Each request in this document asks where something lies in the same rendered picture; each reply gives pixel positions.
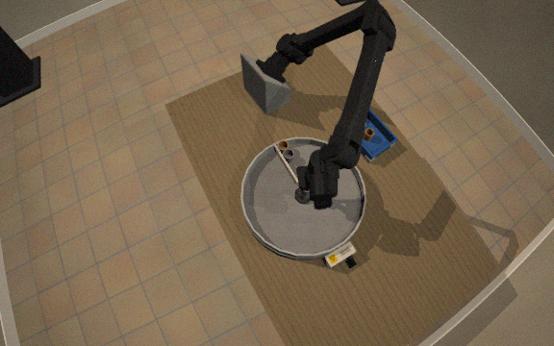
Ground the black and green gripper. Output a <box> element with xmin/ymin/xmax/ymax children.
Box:
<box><xmin>296</xmin><ymin>165</ymin><xmax>313</xmax><ymax>190</ymax></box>

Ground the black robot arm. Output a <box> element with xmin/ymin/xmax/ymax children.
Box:
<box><xmin>256</xmin><ymin>0</ymin><xmax>396</xmax><ymax>210</ymax></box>

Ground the bronze bushing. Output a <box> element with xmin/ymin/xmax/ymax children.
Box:
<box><xmin>364</xmin><ymin>128</ymin><xmax>374</xmax><ymax>141</ymax></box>
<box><xmin>278</xmin><ymin>140</ymin><xmax>289</xmax><ymax>155</ymax></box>

